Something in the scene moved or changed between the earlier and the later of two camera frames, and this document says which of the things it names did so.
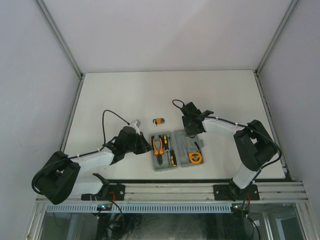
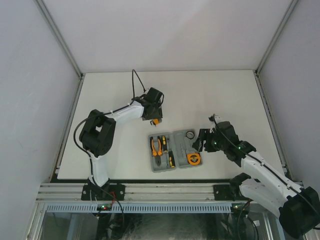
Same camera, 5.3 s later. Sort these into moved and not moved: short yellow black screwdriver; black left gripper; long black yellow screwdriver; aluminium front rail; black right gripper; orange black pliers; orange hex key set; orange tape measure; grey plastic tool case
Moved: orange hex key set; short yellow black screwdriver; black right gripper; black left gripper
Not moved: aluminium front rail; grey plastic tool case; orange black pliers; orange tape measure; long black yellow screwdriver
